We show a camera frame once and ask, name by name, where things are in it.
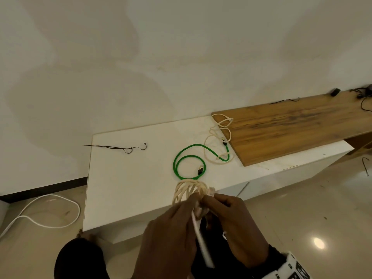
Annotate tangled black cables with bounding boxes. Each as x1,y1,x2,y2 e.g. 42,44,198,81
350,84,372,112

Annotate green cable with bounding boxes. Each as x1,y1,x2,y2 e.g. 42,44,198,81
173,144,230,181

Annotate thin black wire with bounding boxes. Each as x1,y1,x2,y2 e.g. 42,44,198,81
83,142,147,154

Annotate dark skirting board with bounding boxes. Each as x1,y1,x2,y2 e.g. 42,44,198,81
0,177,88,204

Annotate white floor cable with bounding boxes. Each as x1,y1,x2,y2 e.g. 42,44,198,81
0,194,81,239

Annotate loose cream cable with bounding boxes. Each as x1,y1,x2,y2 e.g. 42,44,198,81
203,114,234,165

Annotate white low cabinet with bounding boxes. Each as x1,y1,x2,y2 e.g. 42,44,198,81
83,115,354,244

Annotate wooden desk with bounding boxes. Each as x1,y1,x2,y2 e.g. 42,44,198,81
212,89,372,167

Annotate white cable tie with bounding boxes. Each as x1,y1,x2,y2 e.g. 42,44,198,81
190,211,216,269

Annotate short black cable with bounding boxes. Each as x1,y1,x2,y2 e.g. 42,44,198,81
269,97,300,105

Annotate person's left hand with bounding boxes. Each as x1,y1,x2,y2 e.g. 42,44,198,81
132,193,201,279

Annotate person's right hand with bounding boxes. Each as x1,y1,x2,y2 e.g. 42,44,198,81
201,193,270,269

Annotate person's right forearm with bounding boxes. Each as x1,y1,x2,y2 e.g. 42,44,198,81
252,244,289,279

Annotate person's black trouser leg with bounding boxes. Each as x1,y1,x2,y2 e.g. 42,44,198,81
54,238,110,279

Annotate cream cable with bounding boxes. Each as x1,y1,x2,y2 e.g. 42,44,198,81
203,114,234,165
172,179,217,222

